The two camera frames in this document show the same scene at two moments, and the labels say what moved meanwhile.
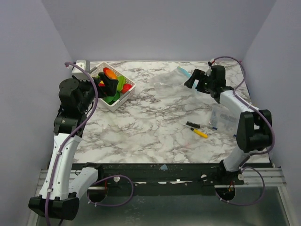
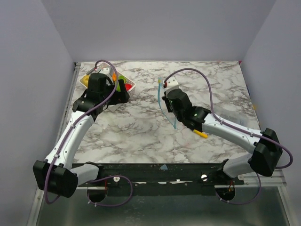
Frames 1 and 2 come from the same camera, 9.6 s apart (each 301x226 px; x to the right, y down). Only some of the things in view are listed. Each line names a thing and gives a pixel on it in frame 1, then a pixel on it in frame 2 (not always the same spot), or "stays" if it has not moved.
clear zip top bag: [172, 84] to [169, 115]
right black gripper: [201, 80] to [168, 103]
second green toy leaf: [121, 79] stays
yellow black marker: [200, 133] stays
